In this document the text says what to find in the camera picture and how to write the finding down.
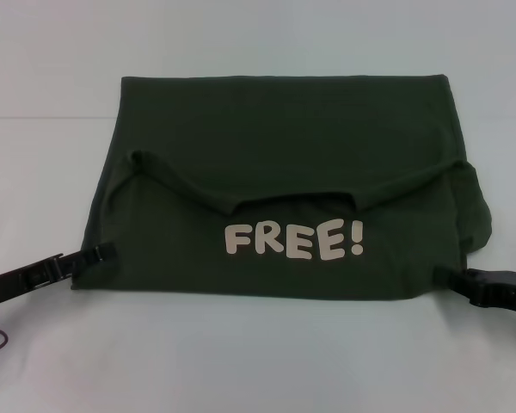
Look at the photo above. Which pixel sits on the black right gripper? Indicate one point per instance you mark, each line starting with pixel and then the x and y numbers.
pixel 499 290

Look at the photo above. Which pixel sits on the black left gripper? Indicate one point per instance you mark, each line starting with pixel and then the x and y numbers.
pixel 21 281

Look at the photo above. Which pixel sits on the dark green t-shirt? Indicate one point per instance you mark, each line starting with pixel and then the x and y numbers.
pixel 262 172

